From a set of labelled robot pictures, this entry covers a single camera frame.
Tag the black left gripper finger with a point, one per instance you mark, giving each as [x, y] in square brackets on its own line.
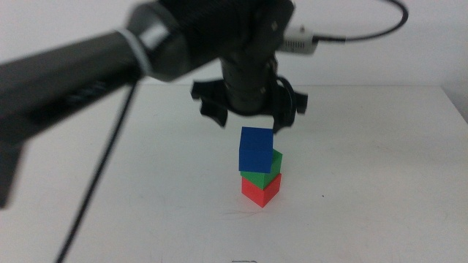
[214, 111]
[283, 121]

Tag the blue cube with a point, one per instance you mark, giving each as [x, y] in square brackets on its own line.
[256, 149]

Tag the green cube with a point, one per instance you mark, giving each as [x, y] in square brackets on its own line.
[267, 178]

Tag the red cube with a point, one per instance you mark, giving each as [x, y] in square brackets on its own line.
[260, 193]

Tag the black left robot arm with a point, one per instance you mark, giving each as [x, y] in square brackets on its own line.
[55, 85]

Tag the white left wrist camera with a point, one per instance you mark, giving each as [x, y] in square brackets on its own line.
[298, 42]

